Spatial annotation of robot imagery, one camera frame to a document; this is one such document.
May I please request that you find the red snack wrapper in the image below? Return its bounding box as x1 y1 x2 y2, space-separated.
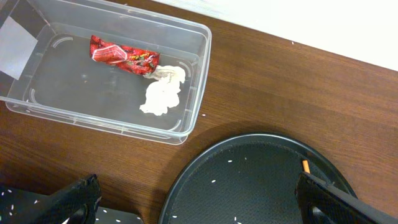
90 35 160 75

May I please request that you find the white tissue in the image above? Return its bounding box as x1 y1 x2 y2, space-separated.
139 65 185 116

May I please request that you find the black rectangular bin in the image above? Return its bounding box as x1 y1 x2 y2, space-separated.
1 185 144 224

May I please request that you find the round black tray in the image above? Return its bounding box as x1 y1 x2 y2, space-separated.
158 133 355 224

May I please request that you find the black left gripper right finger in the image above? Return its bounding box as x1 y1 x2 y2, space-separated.
295 172 397 224

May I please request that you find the wooden chopstick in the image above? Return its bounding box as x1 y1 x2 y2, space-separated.
302 160 310 174

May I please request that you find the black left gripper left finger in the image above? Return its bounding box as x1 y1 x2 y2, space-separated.
1 174 101 224

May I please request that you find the clear plastic bin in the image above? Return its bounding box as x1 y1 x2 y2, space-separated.
1 0 211 145

